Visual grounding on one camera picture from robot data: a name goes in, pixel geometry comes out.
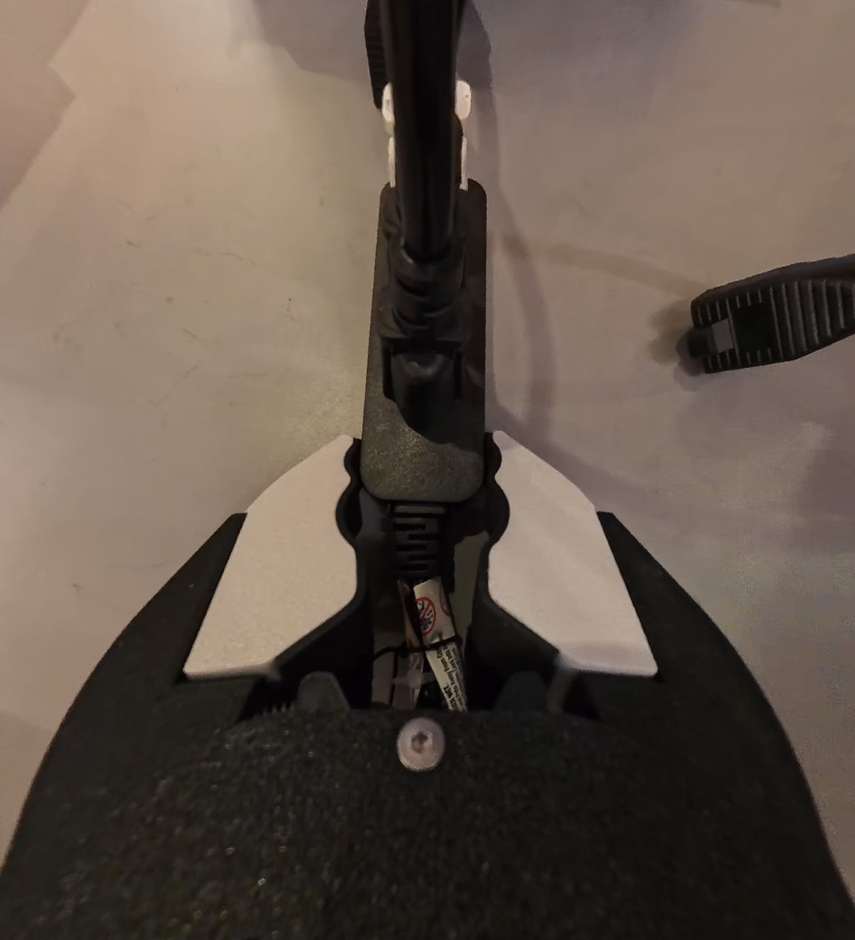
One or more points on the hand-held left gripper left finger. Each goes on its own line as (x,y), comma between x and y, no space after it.
(280,573)

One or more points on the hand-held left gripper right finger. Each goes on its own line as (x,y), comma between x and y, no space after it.
(567,580)

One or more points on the black power strip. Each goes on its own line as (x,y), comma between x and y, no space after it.
(420,462)

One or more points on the black loose plug upper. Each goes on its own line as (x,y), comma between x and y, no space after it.
(787,308)

